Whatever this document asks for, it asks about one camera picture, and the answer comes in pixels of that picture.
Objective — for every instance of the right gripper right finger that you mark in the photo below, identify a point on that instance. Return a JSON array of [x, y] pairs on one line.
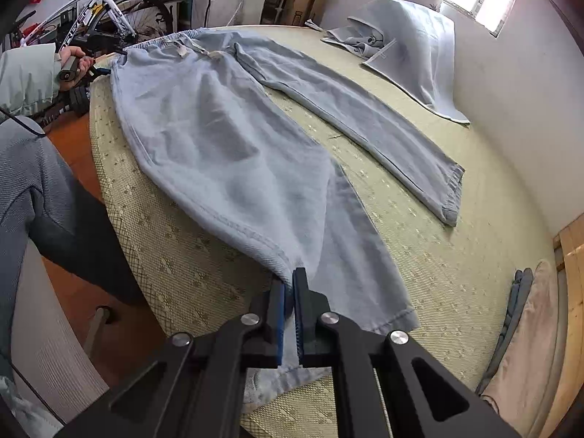
[[386, 385]]

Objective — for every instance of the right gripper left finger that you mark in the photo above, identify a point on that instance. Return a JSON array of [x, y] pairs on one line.
[[194, 386]]

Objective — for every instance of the light blue denim pants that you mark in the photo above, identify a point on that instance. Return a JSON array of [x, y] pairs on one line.
[[195, 110]]

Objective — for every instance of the left forearm green sleeve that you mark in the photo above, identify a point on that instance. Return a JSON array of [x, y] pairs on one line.
[[29, 79]]

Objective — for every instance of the person's torso grey clothes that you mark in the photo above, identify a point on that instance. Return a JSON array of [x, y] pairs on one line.
[[42, 202]]

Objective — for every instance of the person's left hand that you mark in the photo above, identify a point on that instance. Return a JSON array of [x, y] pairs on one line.
[[84, 61]]

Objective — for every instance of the white bicycle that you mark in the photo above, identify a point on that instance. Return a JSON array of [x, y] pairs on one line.
[[97, 26]]

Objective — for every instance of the dark folded cloth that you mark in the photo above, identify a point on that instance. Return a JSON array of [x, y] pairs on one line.
[[520, 290]]

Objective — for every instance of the light blue blanket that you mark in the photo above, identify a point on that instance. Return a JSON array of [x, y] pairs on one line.
[[408, 44]]

